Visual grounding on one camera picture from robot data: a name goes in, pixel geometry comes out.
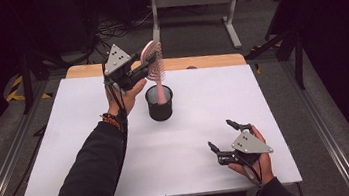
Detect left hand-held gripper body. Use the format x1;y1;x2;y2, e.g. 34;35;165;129
100;39;149;94

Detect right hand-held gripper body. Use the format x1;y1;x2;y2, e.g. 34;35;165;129
212;120;276;170

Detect pink hairbrush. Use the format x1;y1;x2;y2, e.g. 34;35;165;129
137;38;170;107

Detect black mesh pen holder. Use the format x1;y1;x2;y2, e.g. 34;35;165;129
143;82;177;123

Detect person's right hand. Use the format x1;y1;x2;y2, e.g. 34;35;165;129
223;122;279;191

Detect person's left hand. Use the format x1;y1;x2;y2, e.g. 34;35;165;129
103;77;152;119

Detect white table mat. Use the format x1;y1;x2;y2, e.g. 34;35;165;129
5;51;304;196

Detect yellow black hazard tape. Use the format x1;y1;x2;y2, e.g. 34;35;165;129
3;71;54;105
249;45;263;76

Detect black metal stand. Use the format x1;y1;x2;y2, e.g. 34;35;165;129
15;44;76;117
242;21;308;98

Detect black floor cables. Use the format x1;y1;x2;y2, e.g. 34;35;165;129
83;8;159;66

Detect right hand-held gripper cable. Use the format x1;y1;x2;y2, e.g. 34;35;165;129
236;150;267;196

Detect beaded bracelet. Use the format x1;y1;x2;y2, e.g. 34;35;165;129
99;110;124;135

